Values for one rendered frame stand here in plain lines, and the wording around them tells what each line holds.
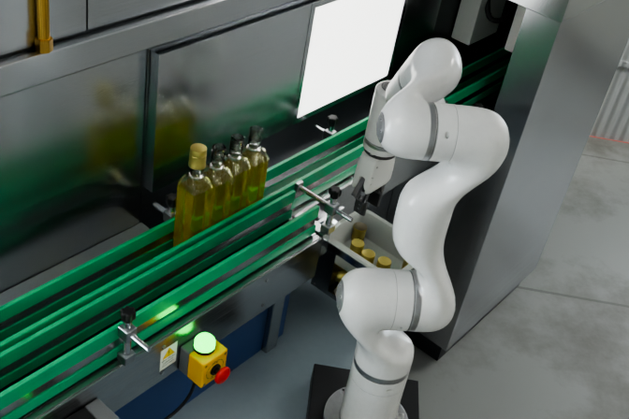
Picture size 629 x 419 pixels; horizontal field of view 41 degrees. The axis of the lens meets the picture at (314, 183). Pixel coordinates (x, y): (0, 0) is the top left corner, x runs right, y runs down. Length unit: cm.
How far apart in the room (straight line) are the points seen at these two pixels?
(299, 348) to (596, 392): 158
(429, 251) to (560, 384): 190
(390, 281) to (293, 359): 55
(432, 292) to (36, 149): 79
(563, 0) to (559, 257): 177
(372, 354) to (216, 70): 69
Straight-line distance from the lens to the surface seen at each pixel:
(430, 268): 159
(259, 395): 204
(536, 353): 348
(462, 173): 148
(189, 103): 185
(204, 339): 176
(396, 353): 174
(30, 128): 164
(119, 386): 171
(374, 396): 180
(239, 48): 189
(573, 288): 385
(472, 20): 275
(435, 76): 148
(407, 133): 140
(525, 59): 255
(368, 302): 162
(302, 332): 219
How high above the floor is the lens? 230
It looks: 35 degrees down
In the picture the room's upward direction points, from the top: 11 degrees clockwise
